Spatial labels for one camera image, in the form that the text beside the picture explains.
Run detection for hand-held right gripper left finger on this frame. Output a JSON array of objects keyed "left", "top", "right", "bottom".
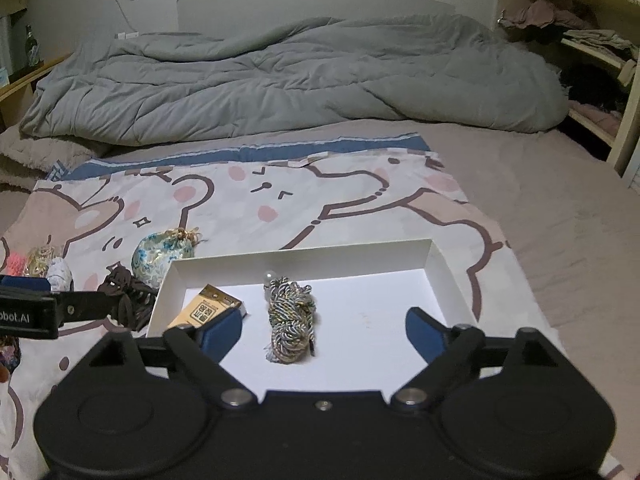
[{"left": 82, "top": 306, "right": 261, "bottom": 411}]

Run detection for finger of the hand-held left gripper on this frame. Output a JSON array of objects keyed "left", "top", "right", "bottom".
[
  {"left": 0, "top": 275, "right": 51, "bottom": 292},
  {"left": 54, "top": 291, "right": 123, "bottom": 328}
]

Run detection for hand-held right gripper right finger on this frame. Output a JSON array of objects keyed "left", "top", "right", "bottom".
[{"left": 391, "top": 306, "right": 566, "bottom": 413}]

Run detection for clear bag of gold trinkets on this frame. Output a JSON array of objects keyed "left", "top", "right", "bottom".
[{"left": 25, "top": 245, "right": 63, "bottom": 277}]

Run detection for dark brown braided accessory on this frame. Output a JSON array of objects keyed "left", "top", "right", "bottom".
[{"left": 97, "top": 265, "right": 160, "bottom": 332}]

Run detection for white cardboard box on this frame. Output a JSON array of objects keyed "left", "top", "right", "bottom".
[{"left": 146, "top": 238, "right": 478, "bottom": 392}]

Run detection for blue gold brocade pouch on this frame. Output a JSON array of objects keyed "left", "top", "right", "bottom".
[{"left": 131, "top": 227, "right": 206, "bottom": 288}]

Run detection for white patterned small pouch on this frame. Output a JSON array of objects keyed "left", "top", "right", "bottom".
[{"left": 46, "top": 257, "right": 74, "bottom": 292}]

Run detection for dark floral cloth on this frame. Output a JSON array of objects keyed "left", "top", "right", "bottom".
[{"left": 0, "top": 335, "right": 22, "bottom": 383}]

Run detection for beige fuzzy blanket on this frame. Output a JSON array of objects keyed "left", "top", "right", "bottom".
[{"left": 0, "top": 124, "right": 112, "bottom": 192}]

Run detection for cartoon bear printed blanket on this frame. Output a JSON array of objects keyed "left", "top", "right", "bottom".
[{"left": 0, "top": 132, "right": 626, "bottom": 480}]

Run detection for wooden bedside shelf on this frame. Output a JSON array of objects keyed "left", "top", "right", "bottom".
[{"left": 0, "top": 0, "right": 74, "bottom": 132}]

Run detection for green glass bottle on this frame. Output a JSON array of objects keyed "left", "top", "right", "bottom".
[{"left": 25, "top": 24, "right": 42, "bottom": 69}]

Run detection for grey duvet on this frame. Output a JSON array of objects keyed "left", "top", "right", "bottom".
[{"left": 20, "top": 12, "right": 571, "bottom": 148}]

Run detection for light pink folded clothes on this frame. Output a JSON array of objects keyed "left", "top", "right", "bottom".
[{"left": 569, "top": 100, "right": 624, "bottom": 135}]

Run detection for black clothes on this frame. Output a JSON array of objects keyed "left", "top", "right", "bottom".
[{"left": 556, "top": 60, "right": 632, "bottom": 112}]

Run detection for dusty pink clothes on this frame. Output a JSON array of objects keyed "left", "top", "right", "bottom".
[{"left": 499, "top": 0, "right": 597, "bottom": 32}]

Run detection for beige folded clothes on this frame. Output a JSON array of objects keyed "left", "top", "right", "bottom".
[{"left": 564, "top": 29, "right": 640, "bottom": 62}]

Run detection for multicolour braided cord bundle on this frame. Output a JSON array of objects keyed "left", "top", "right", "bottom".
[{"left": 262, "top": 269, "right": 318, "bottom": 363}]

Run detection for cream wall shelf unit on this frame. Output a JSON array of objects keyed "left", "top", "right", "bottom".
[{"left": 496, "top": 0, "right": 640, "bottom": 181}]

